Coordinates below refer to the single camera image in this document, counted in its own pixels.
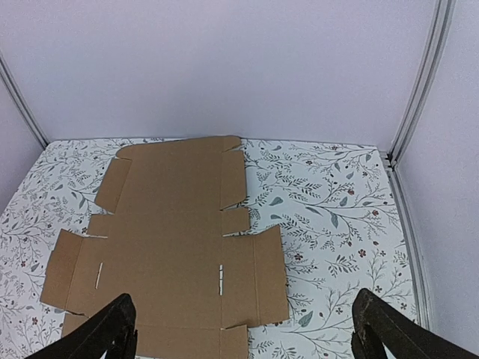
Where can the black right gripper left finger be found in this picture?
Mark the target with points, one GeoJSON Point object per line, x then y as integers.
{"type": "Point", "coordinates": [110, 333]}

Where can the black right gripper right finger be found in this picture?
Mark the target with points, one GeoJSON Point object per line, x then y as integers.
{"type": "Point", "coordinates": [379, 328]}

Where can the brown cardboard box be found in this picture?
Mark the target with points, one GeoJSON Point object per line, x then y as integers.
{"type": "Point", "coordinates": [175, 237]}

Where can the left aluminium corner post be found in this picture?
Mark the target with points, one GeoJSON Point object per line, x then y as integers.
{"type": "Point", "coordinates": [21, 104]}

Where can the aluminium corner post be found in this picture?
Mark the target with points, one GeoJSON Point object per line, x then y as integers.
{"type": "Point", "coordinates": [432, 55]}
{"type": "Point", "coordinates": [21, 104]}

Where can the right aluminium corner post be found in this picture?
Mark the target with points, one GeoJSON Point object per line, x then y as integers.
{"type": "Point", "coordinates": [432, 55]}

